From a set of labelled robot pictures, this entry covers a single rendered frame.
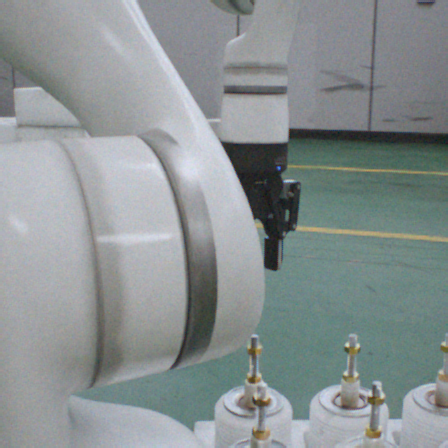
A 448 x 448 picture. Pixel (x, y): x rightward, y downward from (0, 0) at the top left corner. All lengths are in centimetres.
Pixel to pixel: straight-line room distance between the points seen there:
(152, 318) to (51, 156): 6
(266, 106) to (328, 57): 510
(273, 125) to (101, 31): 40
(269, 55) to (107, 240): 50
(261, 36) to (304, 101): 514
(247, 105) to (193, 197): 46
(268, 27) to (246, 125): 10
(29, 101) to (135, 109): 306
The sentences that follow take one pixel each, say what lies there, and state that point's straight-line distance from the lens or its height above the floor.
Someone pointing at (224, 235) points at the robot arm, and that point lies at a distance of 21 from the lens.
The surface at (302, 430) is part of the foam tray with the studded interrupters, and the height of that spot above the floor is 18.
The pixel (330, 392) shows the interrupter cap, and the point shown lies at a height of 25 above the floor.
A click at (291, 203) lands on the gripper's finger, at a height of 50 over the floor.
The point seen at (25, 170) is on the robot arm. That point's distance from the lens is 21.
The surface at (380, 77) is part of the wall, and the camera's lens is 572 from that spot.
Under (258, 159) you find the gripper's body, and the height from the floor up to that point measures 56.
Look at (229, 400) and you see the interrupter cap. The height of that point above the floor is 25.
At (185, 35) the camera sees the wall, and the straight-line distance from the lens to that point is 610.
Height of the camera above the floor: 66
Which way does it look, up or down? 14 degrees down
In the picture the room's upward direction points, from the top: straight up
